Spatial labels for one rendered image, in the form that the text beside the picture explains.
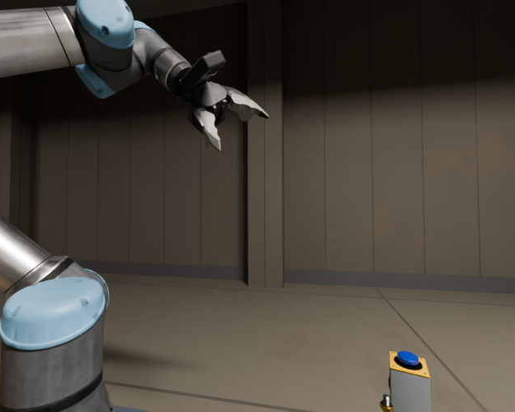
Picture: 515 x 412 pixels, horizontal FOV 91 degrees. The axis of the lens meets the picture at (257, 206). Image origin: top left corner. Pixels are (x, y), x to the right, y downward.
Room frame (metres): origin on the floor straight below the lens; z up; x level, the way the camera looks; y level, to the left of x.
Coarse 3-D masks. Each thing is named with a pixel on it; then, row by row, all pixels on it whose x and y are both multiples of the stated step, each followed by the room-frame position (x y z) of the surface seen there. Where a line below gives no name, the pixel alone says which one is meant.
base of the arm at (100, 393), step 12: (96, 384) 0.38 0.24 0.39; (72, 396) 0.34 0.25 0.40; (84, 396) 0.36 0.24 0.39; (96, 396) 0.38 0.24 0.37; (108, 396) 0.42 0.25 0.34; (0, 408) 0.33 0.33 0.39; (36, 408) 0.32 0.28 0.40; (48, 408) 0.32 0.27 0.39; (60, 408) 0.33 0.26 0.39; (72, 408) 0.34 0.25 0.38; (84, 408) 0.35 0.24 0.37; (96, 408) 0.37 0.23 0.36; (108, 408) 0.39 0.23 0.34
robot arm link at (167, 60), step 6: (162, 54) 0.52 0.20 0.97; (168, 54) 0.52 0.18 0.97; (174, 54) 0.52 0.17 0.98; (156, 60) 0.52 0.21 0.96; (162, 60) 0.51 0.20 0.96; (168, 60) 0.51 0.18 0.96; (174, 60) 0.51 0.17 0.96; (180, 60) 0.52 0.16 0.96; (186, 60) 0.54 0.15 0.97; (156, 66) 0.52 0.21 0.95; (162, 66) 0.52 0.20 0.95; (168, 66) 0.51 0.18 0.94; (174, 66) 0.52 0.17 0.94; (156, 72) 0.53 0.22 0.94; (162, 72) 0.52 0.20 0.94; (168, 72) 0.52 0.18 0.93; (156, 78) 0.53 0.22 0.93; (162, 78) 0.53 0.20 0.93; (162, 84) 0.55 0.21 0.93; (168, 90) 0.56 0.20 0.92
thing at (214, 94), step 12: (180, 72) 0.52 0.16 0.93; (168, 84) 0.53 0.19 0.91; (180, 84) 0.54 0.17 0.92; (204, 84) 0.52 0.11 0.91; (216, 84) 0.53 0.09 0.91; (180, 96) 0.56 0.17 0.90; (192, 96) 0.50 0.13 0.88; (204, 96) 0.51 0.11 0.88; (216, 96) 0.52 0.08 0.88; (216, 108) 0.53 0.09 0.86; (192, 120) 0.56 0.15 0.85; (216, 120) 0.57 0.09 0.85
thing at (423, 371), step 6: (390, 354) 0.59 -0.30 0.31; (396, 354) 0.59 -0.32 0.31; (390, 360) 0.56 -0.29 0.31; (396, 360) 0.56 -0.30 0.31; (420, 360) 0.56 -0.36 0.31; (390, 366) 0.54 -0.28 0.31; (396, 366) 0.54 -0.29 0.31; (402, 366) 0.54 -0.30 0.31; (408, 366) 0.54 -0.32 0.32; (414, 366) 0.54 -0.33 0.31; (420, 366) 0.54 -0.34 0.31; (426, 366) 0.54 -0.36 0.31; (408, 372) 0.52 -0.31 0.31; (414, 372) 0.52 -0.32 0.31; (420, 372) 0.52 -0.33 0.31; (426, 372) 0.52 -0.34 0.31
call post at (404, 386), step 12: (396, 372) 0.53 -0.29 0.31; (396, 384) 0.53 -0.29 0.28; (408, 384) 0.52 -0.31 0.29; (420, 384) 0.51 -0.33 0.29; (396, 396) 0.53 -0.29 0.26; (408, 396) 0.52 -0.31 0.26; (420, 396) 0.51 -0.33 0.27; (396, 408) 0.53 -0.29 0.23; (408, 408) 0.52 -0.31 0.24; (420, 408) 0.52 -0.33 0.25
